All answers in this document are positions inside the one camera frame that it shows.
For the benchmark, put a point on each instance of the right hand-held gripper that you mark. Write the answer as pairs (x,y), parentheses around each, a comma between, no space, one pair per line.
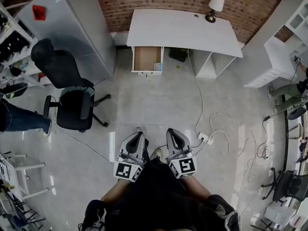
(184,166)

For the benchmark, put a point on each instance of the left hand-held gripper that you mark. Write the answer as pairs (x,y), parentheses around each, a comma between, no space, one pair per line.
(126,170)

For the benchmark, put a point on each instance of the small white item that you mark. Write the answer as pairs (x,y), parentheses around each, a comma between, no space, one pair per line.
(157,67)

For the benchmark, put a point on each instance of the white desk drawer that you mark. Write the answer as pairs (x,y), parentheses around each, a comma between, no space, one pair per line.
(146,59)

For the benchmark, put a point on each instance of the person's right forearm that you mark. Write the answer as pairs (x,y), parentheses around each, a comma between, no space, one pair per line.
(196,188)

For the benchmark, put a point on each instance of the person's left forearm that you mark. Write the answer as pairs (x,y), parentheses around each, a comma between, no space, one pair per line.
(115,191)

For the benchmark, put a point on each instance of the white desk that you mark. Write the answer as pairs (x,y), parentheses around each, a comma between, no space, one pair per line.
(180,30)

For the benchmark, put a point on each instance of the person's shoe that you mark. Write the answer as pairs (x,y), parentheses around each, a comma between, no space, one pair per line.
(157,154)

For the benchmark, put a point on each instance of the white power strip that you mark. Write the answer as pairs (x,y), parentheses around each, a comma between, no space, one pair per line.
(205,138)

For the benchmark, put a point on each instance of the person's black clothing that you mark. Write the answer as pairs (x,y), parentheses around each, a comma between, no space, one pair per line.
(154,201)

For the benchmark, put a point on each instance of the black box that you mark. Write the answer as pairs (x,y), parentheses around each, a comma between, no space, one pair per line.
(178,55)

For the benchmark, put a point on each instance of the white stool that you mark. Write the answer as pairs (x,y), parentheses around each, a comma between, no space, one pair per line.
(26,177)

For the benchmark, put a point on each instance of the black-edged work table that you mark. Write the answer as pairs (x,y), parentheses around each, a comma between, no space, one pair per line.
(297,141)

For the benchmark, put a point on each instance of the black mesh office chair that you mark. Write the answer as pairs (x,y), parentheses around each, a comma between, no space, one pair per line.
(288,188)

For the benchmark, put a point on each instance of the white cardboard box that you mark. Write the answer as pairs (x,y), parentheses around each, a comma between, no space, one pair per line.
(279,215)

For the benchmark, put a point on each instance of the tall grey cabinet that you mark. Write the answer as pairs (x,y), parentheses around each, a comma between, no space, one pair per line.
(69,30)

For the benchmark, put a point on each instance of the white shade table lamp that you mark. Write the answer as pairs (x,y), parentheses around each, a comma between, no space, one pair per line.
(216,2)

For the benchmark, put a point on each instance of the white storage shelf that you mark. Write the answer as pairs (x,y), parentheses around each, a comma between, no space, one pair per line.
(16,49)

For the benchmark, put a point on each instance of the red paper piece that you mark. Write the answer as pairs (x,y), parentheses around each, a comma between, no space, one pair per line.
(39,12)

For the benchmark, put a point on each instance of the white wall cabinet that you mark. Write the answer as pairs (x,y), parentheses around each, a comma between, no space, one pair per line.
(276,54)

